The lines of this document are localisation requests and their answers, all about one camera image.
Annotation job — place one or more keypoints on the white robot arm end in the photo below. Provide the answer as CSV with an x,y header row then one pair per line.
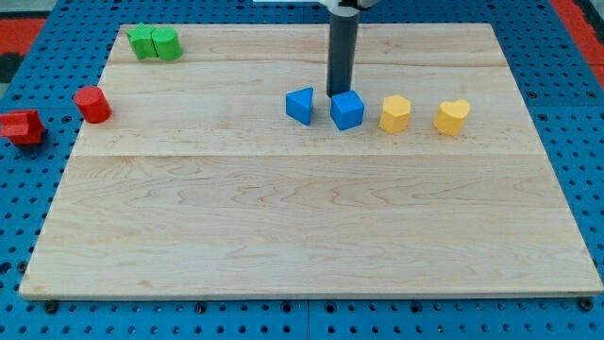
x,y
341,8

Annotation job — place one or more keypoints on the blue triangle block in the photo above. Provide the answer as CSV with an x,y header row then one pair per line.
x,y
299,105

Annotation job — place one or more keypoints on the blue cube block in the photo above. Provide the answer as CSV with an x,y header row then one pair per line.
x,y
347,110

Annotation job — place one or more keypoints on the light wooden board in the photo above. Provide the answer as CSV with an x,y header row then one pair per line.
x,y
201,187

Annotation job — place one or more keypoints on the yellow hexagon block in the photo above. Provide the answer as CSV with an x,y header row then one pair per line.
x,y
395,115

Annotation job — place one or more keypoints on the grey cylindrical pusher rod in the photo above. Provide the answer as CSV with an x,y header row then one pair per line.
x,y
341,53

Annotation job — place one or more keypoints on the yellow heart block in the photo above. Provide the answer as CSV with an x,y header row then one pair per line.
x,y
451,116

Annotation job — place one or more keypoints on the green cylinder block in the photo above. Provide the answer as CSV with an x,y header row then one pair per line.
x,y
166,42

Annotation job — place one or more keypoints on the green star block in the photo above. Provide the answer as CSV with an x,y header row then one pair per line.
x,y
141,41

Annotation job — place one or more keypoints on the red cylinder block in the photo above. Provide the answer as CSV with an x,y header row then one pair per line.
x,y
92,104

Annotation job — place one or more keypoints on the red star block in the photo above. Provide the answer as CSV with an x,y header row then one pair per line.
x,y
22,127

